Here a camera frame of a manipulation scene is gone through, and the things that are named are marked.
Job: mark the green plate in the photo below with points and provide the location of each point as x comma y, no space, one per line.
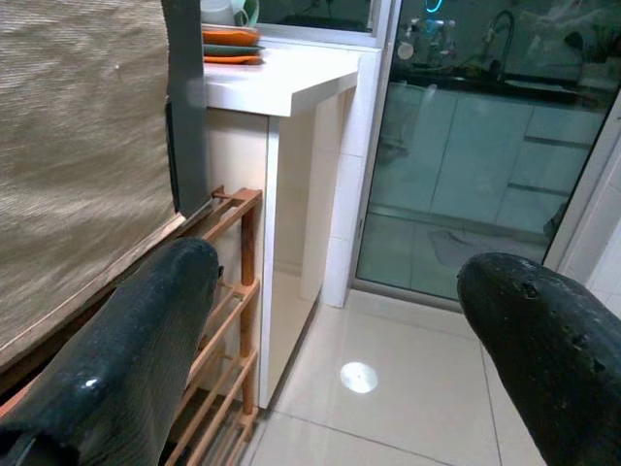
233,49

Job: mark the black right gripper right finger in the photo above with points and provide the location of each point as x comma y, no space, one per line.
558,349

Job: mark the glass sliding door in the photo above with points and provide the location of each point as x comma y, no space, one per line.
461,170

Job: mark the white kitchen base cabinets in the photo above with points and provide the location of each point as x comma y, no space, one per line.
485,145

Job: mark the black kitchen faucet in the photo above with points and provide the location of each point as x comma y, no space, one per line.
504,34

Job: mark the large white cup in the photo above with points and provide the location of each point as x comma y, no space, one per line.
216,9

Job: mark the grey mini fridge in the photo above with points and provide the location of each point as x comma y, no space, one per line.
186,97

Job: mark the glass kitchen window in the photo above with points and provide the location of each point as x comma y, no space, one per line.
315,12

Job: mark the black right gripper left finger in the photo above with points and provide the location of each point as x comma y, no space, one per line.
121,349

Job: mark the white counter cabinet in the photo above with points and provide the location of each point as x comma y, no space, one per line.
291,194

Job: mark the beige woven cloth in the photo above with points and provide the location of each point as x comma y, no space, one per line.
73,145

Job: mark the orange plate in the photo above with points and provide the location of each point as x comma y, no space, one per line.
228,36
233,59

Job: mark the white sliding door frame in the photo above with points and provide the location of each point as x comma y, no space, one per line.
582,204

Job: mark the wooden slatted rack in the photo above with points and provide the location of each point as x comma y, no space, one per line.
247,252

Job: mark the green mug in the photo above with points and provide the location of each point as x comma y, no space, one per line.
250,12

